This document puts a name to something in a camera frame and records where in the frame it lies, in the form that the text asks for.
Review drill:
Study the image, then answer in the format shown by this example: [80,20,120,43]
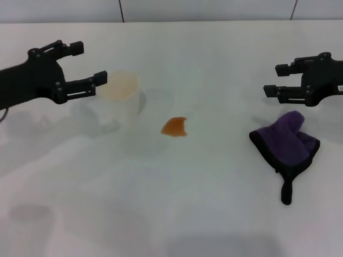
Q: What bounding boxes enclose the white paper cup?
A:
[98,69,143,122]

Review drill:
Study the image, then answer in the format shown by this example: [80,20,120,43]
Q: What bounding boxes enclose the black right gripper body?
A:
[300,51,343,108]

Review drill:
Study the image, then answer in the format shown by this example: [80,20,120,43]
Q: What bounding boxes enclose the brown liquid stain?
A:
[160,117,189,138]

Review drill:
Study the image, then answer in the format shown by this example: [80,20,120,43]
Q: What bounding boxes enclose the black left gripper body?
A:
[0,48,68,110]

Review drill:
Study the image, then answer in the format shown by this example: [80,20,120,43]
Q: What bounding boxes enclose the purple rag with black trim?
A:
[248,110,321,206]

